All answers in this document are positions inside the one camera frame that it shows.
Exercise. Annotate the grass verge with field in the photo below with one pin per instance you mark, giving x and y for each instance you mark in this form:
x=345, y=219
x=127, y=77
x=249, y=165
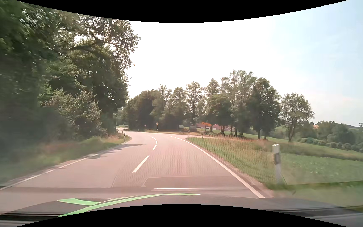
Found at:
x=310, y=164

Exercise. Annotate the grey asphalt road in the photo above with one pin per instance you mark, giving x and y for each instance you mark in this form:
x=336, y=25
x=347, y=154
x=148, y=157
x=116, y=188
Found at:
x=175, y=157

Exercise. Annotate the dense wood of trees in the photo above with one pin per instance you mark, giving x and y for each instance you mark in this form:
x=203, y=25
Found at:
x=43, y=78

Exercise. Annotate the building with red roof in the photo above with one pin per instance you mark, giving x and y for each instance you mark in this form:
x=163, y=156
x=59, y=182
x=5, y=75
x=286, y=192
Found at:
x=207, y=126

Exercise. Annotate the road markings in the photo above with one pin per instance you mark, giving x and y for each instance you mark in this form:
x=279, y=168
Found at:
x=141, y=164

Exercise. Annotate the car's own bonnet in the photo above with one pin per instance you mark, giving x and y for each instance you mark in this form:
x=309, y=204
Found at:
x=181, y=201

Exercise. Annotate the row of bushes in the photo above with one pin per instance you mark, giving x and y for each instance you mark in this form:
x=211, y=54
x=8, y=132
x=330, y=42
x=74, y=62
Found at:
x=332, y=143

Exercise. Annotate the grass verge under trees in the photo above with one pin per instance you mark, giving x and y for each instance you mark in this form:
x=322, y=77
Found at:
x=43, y=154

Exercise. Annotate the row of trees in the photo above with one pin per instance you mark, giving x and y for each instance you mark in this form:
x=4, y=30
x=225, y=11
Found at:
x=206, y=107

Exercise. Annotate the single tree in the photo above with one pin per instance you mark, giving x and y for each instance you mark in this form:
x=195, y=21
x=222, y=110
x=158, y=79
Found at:
x=295, y=113

